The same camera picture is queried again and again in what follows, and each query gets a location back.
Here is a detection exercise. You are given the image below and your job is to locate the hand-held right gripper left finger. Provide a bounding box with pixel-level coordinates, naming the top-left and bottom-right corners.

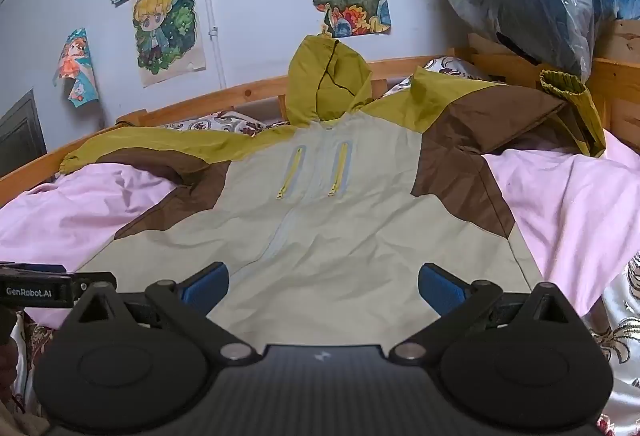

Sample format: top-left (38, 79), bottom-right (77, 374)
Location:
top-left (75, 261), bottom-right (261, 364)

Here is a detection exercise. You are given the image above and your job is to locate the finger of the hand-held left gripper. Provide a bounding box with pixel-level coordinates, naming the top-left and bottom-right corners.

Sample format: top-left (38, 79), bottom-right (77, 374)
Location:
top-left (67, 271), bottom-right (118, 291)

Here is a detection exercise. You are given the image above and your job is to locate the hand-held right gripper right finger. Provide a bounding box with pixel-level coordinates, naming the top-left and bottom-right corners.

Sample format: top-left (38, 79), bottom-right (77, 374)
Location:
top-left (387, 263), bottom-right (578, 364)

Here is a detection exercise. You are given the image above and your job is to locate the beige olive brown hooded jacket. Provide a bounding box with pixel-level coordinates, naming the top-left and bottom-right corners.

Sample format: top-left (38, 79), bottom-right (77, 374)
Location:
top-left (59, 35), bottom-right (608, 352)

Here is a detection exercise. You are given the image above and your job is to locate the pink blanket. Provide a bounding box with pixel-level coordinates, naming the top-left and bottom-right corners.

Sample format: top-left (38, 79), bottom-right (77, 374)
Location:
top-left (0, 129), bottom-right (640, 332)

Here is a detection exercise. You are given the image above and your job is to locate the floral patterned pillow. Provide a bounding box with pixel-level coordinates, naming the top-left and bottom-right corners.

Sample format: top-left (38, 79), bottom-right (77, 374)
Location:
top-left (0, 56), bottom-right (640, 436)

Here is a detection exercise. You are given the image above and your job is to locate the dark wall panel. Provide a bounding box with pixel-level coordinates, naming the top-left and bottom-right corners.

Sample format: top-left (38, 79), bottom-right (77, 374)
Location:
top-left (0, 89), bottom-right (49, 180)

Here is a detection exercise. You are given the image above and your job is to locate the wooden bed frame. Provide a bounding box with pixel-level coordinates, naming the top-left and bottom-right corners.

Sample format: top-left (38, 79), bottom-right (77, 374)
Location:
top-left (0, 19), bottom-right (640, 207)

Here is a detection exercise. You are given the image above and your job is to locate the curled cartoon girl wall poster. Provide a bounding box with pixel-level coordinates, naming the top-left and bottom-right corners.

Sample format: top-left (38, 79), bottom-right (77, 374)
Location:
top-left (53, 28), bottom-right (102, 108)

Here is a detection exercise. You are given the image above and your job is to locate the blond cartoon character wall poster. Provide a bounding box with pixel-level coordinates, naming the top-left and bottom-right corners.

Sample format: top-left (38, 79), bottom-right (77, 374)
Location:
top-left (131, 0), bottom-right (207, 88)

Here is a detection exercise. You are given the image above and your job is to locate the white wall pipe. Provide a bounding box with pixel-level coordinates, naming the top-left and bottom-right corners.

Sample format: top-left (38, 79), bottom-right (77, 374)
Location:
top-left (200, 0), bottom-right (229, 90)

